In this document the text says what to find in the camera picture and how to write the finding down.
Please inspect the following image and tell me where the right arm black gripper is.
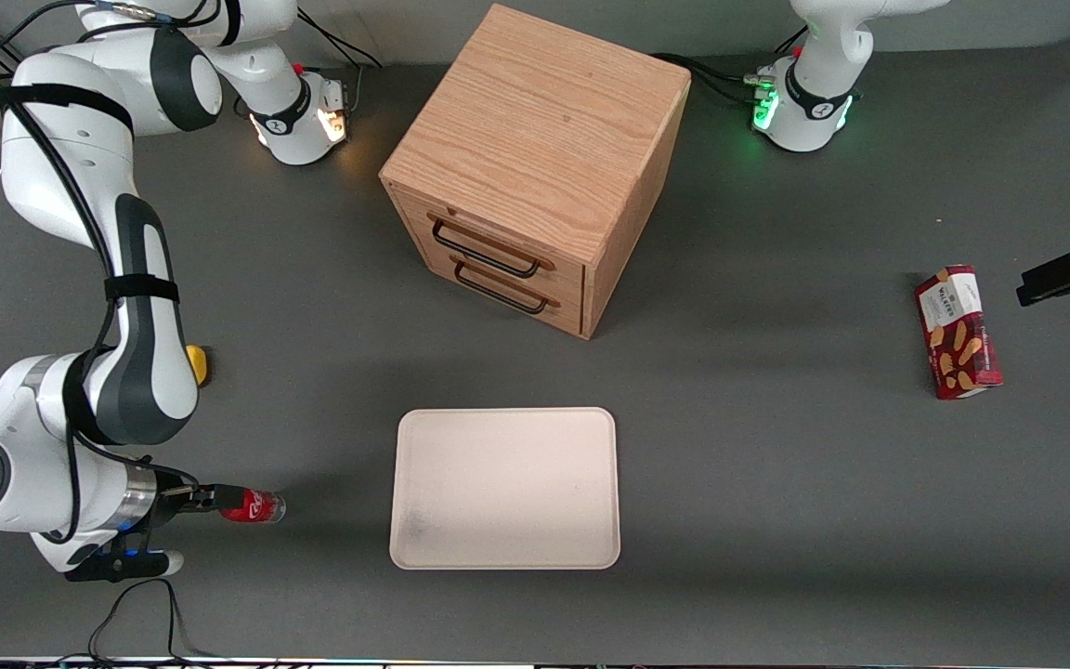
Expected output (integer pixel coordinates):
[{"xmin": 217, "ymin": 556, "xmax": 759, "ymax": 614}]
[{"xmin": 152, "ymin": 467, "xmax": 246, "ymax": 523}]

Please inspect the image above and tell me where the red coke bottle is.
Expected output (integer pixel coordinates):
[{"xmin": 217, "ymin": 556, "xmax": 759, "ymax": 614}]
[{"xmin": 217, "ymin": 486, "xmax": 287, "ymax": 524}]

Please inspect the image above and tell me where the beige plastic tray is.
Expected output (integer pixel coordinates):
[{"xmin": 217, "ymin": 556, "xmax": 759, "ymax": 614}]
[{"xmin": 389, "ymin": 407, "xmax": 621, "ymax": 571}]

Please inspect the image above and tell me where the red shortbread cookie box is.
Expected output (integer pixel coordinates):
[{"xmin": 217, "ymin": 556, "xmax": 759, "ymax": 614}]
[{"xmin": 914, "ymin": 264, "xmax": 1004, "ymax": 401}]

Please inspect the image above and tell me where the wooden drawer front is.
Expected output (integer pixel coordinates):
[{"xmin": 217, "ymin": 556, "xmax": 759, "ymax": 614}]
[
  {"xmin": 391, "ymin": 186, "xmax": 588, "ymax": 308},
  {"xmin": 402, "ymin": 228, "xmax": 586, "ymax": 337}
]

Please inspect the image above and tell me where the wooden two-drawer cabinet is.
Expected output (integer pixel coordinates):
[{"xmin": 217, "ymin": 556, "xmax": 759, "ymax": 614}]
[{"xmin": 379, "ymin": 3, "xmax": 692, "ymax": 341}]

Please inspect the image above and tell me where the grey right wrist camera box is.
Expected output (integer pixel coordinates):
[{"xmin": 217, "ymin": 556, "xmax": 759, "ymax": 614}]
[{"xmin": 65, "ymin": 546, "xmax": 186, "ymax": 584}]

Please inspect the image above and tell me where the thin black looped cable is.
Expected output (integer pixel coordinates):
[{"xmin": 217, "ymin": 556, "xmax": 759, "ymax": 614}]
[{"xmin": 52, "ymin": 578, "xmax": 220, "ymax": 668}]

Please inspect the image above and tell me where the black cable along right arm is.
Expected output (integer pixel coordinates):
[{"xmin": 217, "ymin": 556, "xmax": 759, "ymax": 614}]
[{"xmin": 0, "ymin": 0, "xmax": 220, "ymax": 549}]

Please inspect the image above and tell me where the black metal drawer handle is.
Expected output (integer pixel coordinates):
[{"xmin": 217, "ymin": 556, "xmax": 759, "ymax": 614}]
[
  {"xmin": 427, "ymin": 212, "xmax": 557, "ymax": 279},
  {"xmin": 450, "ymin": 253, "xmax": 562, "ymax": 316}
]

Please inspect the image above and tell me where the black left arm base cable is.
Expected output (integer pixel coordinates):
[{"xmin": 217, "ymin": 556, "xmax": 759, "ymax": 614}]
[{"xmin": 650, "ymin": 52, "xmax": 777, "ymax": 109}]

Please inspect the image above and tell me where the black arm base cable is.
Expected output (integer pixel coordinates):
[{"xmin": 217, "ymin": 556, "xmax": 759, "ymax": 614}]
[
  {"xmin": 295, "ymin": 9, "xmax": 385, "ymax": 118},
  {"xmin": 650, "ymin": 52, "xmax": 777, "ymax": 109}
]

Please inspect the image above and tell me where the black right arm base cable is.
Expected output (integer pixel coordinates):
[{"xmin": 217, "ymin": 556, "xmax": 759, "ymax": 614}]
[{"xmin": 295, "ymin": 9, "xmax": 385, "ymax": 118}]

